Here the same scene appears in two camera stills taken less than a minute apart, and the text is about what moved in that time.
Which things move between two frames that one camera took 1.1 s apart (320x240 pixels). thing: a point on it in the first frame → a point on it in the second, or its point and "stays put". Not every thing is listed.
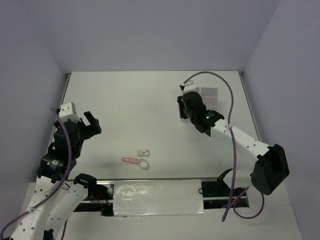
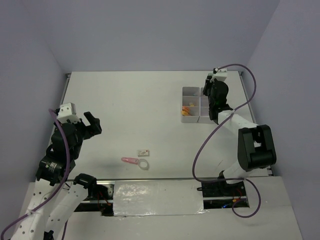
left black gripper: x=94 y=128 stays put
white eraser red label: x=143 y=153 stays put
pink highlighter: x=130 y=160 stays put
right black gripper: x=180 y=104 → x=207 y=84
